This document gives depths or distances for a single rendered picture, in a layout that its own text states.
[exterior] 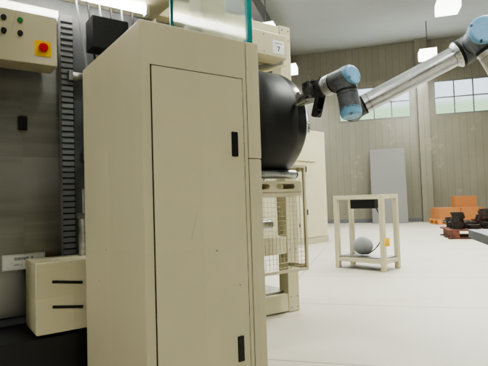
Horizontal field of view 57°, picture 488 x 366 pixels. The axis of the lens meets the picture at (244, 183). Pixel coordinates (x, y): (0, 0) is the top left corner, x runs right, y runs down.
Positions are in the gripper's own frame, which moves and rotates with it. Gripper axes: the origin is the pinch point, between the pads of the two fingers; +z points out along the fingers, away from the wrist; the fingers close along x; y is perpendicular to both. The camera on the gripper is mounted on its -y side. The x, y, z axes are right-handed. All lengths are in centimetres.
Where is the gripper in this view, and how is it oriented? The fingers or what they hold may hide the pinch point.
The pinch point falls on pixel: (296, 104)
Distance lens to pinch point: 222.8
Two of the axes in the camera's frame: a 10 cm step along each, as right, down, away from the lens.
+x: -8.2, 0.0, -5.8
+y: -1.0, -9.8, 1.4
